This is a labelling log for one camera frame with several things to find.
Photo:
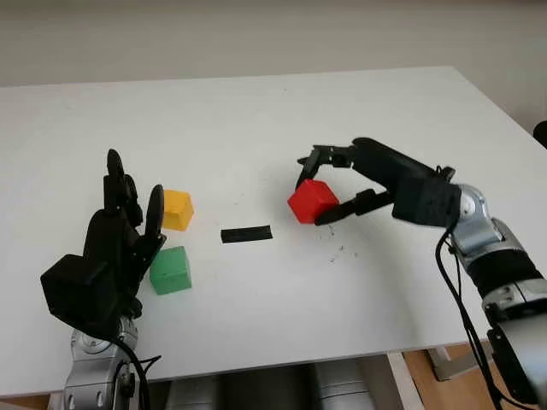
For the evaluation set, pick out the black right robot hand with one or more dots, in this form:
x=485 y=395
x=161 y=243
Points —
x=384 y=160

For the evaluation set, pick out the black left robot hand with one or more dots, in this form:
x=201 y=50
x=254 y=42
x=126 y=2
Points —
x=111 y=239

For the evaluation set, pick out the green wooden block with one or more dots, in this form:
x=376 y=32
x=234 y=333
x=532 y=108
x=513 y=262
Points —
x=171 y=271

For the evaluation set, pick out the yellow wooden block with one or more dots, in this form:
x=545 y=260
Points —
x=177 y=209

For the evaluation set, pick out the red wooden block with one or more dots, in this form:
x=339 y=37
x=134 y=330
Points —
x=309 y=203

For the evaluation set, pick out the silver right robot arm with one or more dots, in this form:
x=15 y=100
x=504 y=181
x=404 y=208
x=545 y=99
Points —
x=504 y=260

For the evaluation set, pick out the black tape strip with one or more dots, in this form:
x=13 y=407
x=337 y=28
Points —
x=247 y=235

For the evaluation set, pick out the dark round object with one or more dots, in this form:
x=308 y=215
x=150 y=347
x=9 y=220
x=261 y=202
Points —
x=542 y=134

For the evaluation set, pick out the grey robot left thigh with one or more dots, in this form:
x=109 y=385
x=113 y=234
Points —
x=190 y=393

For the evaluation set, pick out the grey robot thigh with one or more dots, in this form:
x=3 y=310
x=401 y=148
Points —
x=342 y=388
x=190 y=393

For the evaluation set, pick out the white table leg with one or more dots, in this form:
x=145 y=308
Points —
x=404 y=384

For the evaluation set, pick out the grey robot right thigh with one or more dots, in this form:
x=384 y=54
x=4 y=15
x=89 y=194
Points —
x=342 y=388

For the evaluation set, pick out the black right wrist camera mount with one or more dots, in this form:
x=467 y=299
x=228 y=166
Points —
x=427 y=198

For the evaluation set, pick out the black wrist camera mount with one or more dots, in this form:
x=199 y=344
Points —
x=77 y=294
x=427 y=198

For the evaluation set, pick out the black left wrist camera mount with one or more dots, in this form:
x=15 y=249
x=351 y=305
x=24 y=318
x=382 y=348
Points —
x=77 y=294

